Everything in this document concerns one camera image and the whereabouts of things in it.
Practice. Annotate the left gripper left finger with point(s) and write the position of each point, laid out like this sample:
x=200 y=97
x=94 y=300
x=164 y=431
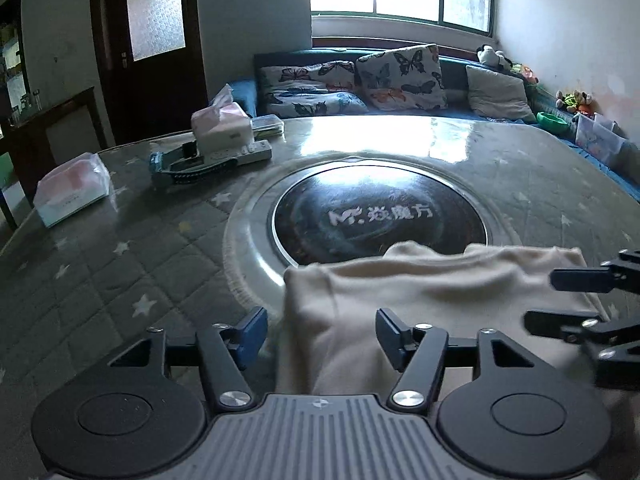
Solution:
x=144 y=406

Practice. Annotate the butterfly pillow lying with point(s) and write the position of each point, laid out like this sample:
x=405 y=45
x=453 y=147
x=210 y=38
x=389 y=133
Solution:
x=325 y=89

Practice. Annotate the dark wooden door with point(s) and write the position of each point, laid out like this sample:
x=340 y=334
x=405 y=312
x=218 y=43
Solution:
x=150 y=64

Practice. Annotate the panda plush toy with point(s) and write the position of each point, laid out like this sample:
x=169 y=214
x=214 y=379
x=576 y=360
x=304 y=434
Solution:
x=492 y=58

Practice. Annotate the grey cushion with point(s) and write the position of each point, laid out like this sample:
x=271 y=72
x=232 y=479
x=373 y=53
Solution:
x=494 y=95

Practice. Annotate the white pink tissue box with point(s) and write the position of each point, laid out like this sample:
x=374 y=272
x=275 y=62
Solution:
x=221 y=125

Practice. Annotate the dark display cabinet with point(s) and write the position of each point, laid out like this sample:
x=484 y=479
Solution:
x=15 y=86

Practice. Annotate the colourful plush toys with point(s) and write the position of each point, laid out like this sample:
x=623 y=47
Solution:
x=576 y=102

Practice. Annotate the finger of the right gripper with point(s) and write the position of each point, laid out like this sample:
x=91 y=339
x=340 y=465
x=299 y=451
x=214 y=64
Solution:
x=620 y=273
x=612 y=347

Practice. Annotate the grey quilted star tablecloth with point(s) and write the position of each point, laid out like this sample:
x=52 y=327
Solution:
x=193 y=256

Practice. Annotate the dark teal sofa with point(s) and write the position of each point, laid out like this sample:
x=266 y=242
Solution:
x=247 y=92

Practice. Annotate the dark wooden side table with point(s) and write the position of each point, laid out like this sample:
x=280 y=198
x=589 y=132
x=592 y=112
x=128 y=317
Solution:
x=29 y=146

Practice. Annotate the cream sweatshirt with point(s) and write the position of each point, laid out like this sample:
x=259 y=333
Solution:
x=327 y=342

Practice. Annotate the butterfly pillow upright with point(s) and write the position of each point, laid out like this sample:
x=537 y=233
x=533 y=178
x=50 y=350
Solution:
x=403 y=79

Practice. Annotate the pink tissue pack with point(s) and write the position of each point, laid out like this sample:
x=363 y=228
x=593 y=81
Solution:
x=73 y=186

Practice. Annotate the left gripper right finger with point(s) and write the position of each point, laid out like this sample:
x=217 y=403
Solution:
x=493 y=403

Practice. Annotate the green bowl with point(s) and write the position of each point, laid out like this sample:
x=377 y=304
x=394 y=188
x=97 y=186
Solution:
x=552 y=123

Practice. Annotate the clear plastic storage box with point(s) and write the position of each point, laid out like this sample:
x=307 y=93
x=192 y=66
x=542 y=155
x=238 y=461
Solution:
x=600 y=142

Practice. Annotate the teal black tray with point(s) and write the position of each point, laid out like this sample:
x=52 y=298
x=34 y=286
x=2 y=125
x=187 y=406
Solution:
x=188 y=165

